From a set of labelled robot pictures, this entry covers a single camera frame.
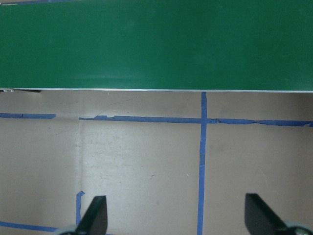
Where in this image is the green conveyor belt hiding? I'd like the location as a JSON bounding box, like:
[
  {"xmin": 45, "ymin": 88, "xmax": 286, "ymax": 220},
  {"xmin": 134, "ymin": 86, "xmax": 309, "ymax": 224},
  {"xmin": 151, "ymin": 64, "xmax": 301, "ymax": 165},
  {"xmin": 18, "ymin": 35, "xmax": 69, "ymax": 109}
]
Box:
[{"xmin": 0, "ymin": 0, "xmax": 313, "ymax": 94}]

